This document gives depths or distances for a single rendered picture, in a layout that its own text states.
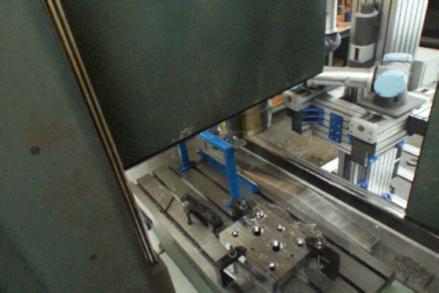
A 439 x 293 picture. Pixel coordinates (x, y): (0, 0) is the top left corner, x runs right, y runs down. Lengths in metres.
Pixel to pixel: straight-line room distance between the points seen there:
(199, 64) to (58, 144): 0.39
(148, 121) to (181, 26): 0.19
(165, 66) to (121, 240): 0.33
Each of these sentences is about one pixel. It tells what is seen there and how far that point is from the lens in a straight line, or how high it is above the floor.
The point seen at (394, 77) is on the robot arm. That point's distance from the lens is 1.54.
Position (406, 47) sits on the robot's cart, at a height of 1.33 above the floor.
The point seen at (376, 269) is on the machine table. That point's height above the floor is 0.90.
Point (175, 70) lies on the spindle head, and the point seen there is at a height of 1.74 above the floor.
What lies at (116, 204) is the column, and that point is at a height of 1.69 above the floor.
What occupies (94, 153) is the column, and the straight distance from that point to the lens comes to 0.36.
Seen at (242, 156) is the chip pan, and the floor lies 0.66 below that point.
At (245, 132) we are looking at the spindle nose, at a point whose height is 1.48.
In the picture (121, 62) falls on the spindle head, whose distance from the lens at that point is 0.59.
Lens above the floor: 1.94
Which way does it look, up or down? 33 degrees down
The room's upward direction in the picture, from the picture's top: 9 degrees counter-clockwise
